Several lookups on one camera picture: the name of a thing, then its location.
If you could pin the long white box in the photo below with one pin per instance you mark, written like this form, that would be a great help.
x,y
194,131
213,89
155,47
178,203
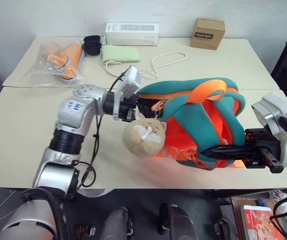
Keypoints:
x,y
131,33

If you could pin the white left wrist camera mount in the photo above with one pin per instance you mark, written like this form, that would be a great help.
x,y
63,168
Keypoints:
x,y
131,81

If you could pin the beige plush toy pendant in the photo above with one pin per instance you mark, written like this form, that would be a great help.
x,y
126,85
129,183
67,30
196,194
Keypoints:
x,y
138,140

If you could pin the dark rounded shape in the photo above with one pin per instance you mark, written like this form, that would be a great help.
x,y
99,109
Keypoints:
x,y
177,222
117,225

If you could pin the stacked black cups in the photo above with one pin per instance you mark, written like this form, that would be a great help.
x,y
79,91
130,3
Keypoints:
x,y
92,45

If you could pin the orange and teal backpack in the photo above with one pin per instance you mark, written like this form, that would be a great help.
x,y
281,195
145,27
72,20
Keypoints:
x,y
198,117

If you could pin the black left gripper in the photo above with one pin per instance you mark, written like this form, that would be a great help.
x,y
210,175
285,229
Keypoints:
x,y
129,103

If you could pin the brown cardboard box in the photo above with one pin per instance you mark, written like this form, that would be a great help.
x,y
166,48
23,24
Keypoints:
x,y
207,35

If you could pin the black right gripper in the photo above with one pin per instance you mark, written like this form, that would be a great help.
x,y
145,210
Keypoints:
x,y
261,155

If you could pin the red book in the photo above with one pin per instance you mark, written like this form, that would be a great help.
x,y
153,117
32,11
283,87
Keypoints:
x,y
257,222

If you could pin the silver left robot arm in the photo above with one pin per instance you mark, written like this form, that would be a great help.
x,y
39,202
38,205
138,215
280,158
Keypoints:
x,y
71,110

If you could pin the bagged orange slippers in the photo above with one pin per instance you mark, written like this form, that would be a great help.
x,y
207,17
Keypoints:
x,y
58,60

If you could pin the green fabric pouch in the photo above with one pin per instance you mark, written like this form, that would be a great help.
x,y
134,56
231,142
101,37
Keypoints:
x,y
119,53

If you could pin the open cardboard carton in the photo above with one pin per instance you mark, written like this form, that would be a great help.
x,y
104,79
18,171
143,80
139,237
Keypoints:
x,y
236,215

